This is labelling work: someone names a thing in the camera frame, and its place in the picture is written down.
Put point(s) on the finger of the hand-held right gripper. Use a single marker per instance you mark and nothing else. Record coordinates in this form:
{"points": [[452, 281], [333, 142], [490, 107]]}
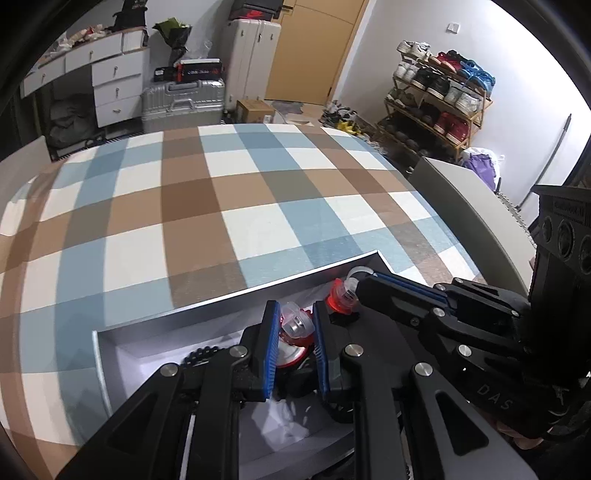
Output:
{"points": [[397, 300], [485, 295]]}

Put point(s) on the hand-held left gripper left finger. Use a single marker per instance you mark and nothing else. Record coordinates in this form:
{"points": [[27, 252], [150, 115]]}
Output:
{"points": [[272, 355]]}

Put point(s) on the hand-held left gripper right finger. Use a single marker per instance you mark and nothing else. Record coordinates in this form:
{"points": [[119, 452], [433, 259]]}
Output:
{"points": [[322, 355]]}

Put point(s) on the black hair claw clip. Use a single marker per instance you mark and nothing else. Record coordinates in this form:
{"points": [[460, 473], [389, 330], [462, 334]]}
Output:
{"points": [[300, 383]]}

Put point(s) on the red clear hair clip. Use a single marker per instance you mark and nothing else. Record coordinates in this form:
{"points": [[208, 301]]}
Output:
{"points": [[298, 327], [344, 295]]}

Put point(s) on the silver box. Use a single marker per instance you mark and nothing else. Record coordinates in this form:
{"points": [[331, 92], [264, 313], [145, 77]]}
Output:
{"points": [[152, 341]]}

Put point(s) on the person's right hand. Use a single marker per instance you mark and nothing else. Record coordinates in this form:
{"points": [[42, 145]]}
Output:
{"points": [[524, 439]]}

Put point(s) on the white tissue paper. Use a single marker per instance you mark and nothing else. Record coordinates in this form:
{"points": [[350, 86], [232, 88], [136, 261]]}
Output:
{"points": [[281, 424]]}

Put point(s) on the grey storage box right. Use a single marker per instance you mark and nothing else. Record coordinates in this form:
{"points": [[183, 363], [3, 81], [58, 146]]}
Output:
{"points": [[461, 207]]}

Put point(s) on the purple bag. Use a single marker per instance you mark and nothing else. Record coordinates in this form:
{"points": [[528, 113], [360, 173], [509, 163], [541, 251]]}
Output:
{"points": [[480, 168], [501, 161]]}

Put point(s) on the long black stick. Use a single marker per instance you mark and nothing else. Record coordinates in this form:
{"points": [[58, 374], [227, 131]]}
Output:
{"points": [[551, 152]]}

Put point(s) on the checked blanket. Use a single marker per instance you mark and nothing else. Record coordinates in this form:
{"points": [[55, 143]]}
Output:
{"points": [[184, 207]]}

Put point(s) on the bamboo shoe rack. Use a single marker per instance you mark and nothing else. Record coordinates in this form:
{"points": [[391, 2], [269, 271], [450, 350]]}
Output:
{"points": [[475, 117]]}

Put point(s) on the pile of floor shoes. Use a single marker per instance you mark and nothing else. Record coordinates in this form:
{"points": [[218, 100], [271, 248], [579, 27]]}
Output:
{"points": [[344, 117]]}

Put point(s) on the wooden shoe rack with shoes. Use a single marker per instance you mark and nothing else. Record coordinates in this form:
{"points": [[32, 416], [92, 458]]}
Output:
{"points": [[434, 83]]}

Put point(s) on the grey floor mat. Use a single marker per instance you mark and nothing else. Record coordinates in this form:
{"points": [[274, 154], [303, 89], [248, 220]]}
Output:
{"points": [[288, 106]]}

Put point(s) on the small cardboard box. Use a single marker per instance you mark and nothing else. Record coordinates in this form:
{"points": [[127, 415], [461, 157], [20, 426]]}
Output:
{"points": [[255, 110]]}

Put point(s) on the wooden door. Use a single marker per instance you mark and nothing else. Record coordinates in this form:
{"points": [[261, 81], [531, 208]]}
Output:
{"points": [[314, 46]]}

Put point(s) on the silver ribbed suitcase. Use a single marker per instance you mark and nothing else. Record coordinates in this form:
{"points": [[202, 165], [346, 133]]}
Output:
{"points": [[180, 104]]}

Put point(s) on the white upright suitcase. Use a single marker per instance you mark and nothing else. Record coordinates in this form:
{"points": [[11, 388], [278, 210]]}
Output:
{"points": [[251, 60]]}

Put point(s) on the red and black box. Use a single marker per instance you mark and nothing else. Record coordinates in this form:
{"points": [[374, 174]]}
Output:
{"points": [[201, 69]]}

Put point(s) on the small black box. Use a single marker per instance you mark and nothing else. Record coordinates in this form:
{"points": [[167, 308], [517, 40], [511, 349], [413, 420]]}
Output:
{"points": [[165, 74]]}

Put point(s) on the grey bag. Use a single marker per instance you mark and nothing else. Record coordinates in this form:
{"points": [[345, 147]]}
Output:
{"points": [[71, 120]]}

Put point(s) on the white desk with drawers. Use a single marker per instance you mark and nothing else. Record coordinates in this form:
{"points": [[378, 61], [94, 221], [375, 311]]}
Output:
{"points": [[115, 87]]}

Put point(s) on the red and black shoebox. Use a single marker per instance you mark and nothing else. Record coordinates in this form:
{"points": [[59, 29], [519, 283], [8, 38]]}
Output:
{"points": [[254, 9]]}

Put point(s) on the black wrapped bouquet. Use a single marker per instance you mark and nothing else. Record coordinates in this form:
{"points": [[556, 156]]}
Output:
{"points": [[173, 39]]}

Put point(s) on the pile of desk clutter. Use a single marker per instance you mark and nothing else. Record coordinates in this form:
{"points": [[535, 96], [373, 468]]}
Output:
{"points": [[85, 37]]}

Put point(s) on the white light switch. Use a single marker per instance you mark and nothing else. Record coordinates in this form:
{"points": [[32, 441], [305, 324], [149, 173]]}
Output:
{"points": [[453, 27]]}

